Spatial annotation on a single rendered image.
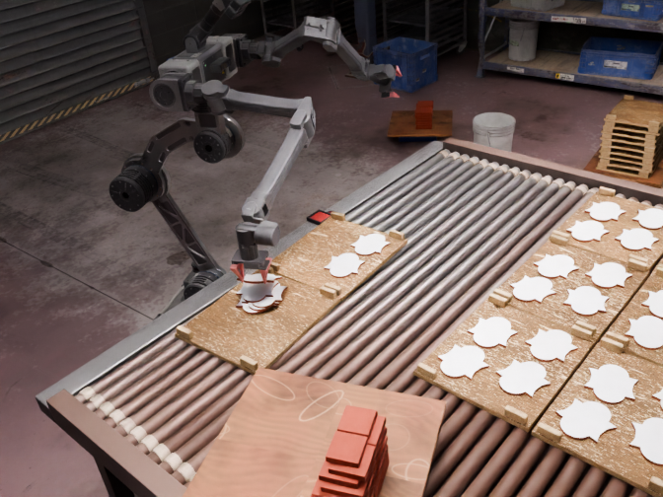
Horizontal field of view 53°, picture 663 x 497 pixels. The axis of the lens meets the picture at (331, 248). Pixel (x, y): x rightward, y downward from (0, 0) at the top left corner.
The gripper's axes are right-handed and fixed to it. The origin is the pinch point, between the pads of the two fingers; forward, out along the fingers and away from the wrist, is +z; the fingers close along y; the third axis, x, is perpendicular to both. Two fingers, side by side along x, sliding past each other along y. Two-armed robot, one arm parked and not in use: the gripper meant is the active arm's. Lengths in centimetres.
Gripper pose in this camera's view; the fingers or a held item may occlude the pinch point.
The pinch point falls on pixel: (254, 279)
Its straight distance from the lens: 210.4
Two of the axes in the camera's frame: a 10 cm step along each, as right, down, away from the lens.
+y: 9.8, 0.5, -2.1
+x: 2.0, -5.5, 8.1
